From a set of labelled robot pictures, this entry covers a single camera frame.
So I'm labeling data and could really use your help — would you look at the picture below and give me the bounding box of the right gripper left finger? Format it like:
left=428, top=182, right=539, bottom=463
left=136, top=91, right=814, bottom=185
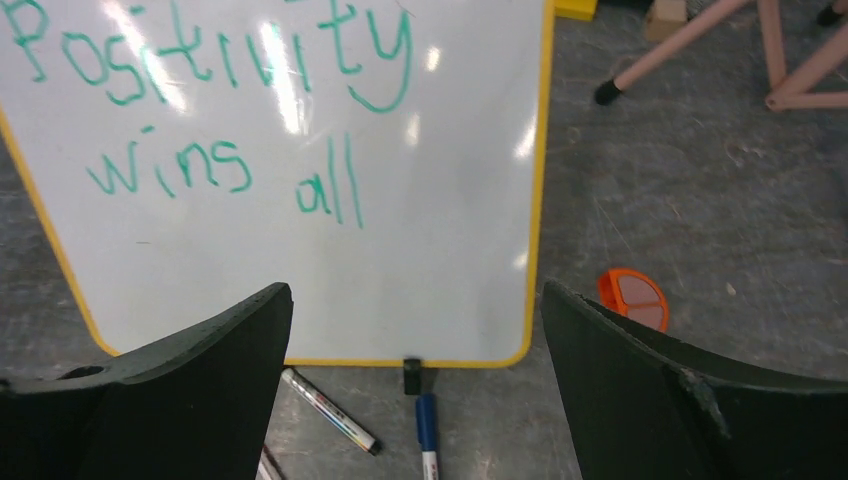
left=1, top=283, right=294, bottom=479

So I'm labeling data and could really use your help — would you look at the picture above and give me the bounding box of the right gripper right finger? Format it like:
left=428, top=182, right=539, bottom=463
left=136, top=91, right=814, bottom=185
left=540, top=281, right=847, bottom=479

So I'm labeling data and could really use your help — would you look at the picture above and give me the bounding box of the orange framed whiteboard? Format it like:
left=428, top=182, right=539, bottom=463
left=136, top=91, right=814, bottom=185
left=1, top=1, right=554, bottom=368

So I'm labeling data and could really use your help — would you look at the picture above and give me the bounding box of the red whiteboard marker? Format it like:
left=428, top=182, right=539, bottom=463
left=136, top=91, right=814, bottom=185
left=257, top=445, right=285, bottom=480

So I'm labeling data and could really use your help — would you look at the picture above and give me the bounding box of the black whiteboard marker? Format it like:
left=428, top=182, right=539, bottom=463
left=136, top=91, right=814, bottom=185
left=282, top=367, right=382, bottom=456

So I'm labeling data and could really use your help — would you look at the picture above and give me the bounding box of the blue whiteboard marker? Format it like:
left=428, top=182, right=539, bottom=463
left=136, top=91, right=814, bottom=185
left=415, top=393, right=439, bottom=480

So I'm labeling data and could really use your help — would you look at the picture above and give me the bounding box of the orange toy piece right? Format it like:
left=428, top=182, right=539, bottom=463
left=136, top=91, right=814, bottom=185
left=597, top=268, right=670, bottom=333

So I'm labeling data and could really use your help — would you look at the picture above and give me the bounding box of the pink tripod stand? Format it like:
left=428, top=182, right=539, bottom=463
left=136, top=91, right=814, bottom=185
left=593, top=0, right=848, bottom=112

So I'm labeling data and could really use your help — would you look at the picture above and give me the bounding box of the beige wooden cube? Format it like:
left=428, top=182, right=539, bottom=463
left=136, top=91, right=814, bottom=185
left=644, top=0, right=688, bottom=42

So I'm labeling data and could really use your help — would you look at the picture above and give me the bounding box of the yellow block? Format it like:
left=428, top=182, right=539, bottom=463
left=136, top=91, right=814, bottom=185
left=553, top=0, right=598, bottom=22

